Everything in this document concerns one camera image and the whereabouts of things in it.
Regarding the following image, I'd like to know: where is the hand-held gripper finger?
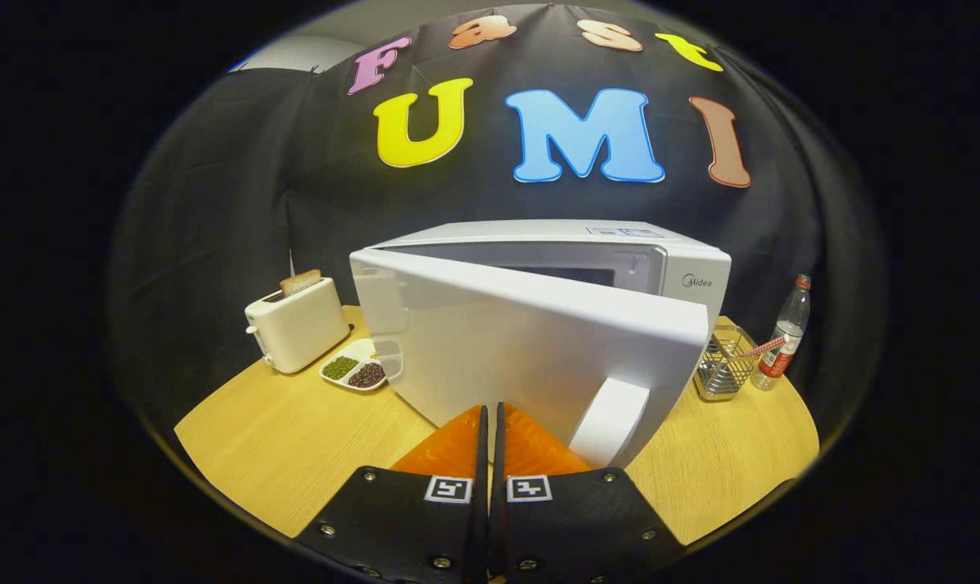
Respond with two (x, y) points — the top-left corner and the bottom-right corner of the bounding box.
(294, 404), (491, 584)
(490, 401), (687, 584)

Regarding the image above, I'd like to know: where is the white microwave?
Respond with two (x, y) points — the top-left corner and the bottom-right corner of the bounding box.
(349, 219), (733, 471)

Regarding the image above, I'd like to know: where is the white divided dish of beans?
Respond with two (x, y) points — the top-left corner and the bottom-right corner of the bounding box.
(319, 338), (402, 393)

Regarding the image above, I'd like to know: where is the cream toaster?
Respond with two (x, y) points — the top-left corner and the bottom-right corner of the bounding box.
(244, 277), (352, 375)

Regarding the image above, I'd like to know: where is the toast bread slice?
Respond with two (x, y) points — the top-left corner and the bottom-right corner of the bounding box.
(279, 269), (324, 298)

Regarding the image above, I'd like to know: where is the red white striped straw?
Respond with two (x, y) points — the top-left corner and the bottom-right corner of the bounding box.
(737, 334), (789, 359)

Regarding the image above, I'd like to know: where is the clear bottle with red label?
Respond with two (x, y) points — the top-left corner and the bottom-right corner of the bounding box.
(751, 274), (812, 392)

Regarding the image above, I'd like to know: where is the metal wire basket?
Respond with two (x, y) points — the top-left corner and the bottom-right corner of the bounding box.
(693, 326), (757, 402)

